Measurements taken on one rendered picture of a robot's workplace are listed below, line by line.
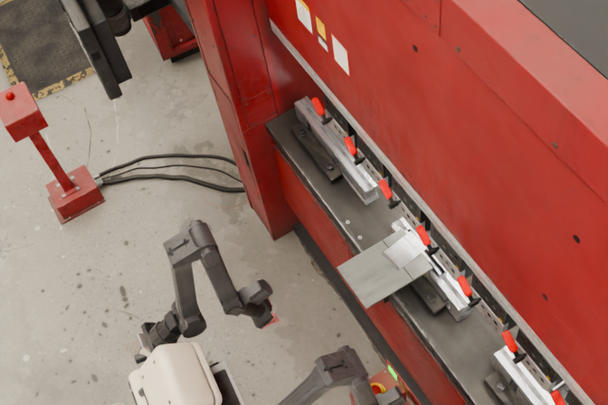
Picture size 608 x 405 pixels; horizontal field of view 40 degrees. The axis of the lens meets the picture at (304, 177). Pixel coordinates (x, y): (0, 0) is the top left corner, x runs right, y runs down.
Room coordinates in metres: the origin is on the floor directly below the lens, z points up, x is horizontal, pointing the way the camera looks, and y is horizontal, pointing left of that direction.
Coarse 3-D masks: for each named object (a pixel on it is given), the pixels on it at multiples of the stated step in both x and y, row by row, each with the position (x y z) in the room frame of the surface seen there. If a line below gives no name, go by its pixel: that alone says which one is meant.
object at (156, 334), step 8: (144, 328) 1.09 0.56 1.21; (152, 328) 1.08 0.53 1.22; (160, 328) 1.06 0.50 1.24; (168, 328) 1.06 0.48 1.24; (152, 336) 1.05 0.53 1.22; (160, 336) 1.04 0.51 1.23; (168, 336) 1.04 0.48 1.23; (176, 336) 1.04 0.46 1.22; (152, 344) 1.03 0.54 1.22; (160, 344) 1.03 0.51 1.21
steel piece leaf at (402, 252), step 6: (402, 240) 1.32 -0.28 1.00; (396, 246) 1.30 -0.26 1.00; (402, 246) 1.30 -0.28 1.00; (408, 246) 1.29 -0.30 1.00; (384, 252) 1.28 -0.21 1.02; (390, 252) 1.28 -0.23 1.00; (396, 252) 1.28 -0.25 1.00; (402, 252) 1.28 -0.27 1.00; (408, 252) 1.27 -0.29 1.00; (414, 252) 1.27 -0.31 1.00; (390, 258) 1.26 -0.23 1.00; (396, 258) 1.26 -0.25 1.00; (402, 258) 1.26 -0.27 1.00; (408, 258) 1.25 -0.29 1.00; (396, 264) 1.24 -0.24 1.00; (402, 264) 1.23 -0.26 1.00
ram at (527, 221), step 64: (320, 0) 1.68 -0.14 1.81; (384, 0) 1.37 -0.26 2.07; (320, 64) 1.73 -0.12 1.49; (384, 64) 1.39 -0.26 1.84; (448, 64) 1.14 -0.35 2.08; (384, 128) 1.40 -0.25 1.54; (448, 128) 1.13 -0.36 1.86; (512, 128) 0.94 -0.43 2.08; (448, 192) 1.12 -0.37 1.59; (512, 192) 0.91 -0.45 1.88; (576, 192) 0.77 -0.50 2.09; (512, 256) 0.88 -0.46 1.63; (576, 256) 0.72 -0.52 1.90; (576, 320) 0.67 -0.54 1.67
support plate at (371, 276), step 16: (384, 240) 1.33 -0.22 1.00; (368, 256) 1.29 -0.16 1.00; (384, 256) 1.28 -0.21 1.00; (352, 272) 1.24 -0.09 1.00; (368, 272) 1.23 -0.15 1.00; (384, 272) 1.22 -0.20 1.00; (400, 272) 1.21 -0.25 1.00; (416, 272) 1.19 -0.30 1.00; (352, 288) 1.18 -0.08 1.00; (368, 288) 1.17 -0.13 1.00; (384, 288) 1.16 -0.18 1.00; (400, 288) 1.15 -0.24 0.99; (368, 304) 1.12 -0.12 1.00
